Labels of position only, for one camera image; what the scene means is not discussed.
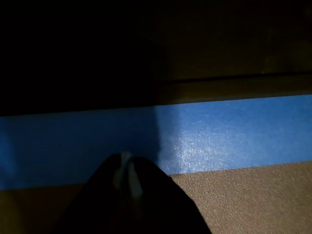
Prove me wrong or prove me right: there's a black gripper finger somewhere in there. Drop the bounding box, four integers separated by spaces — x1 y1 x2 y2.
52 151 130 234
127 156 210 234

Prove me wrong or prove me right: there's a long blue tape strip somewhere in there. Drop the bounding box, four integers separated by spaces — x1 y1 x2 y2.
0 94 312 190

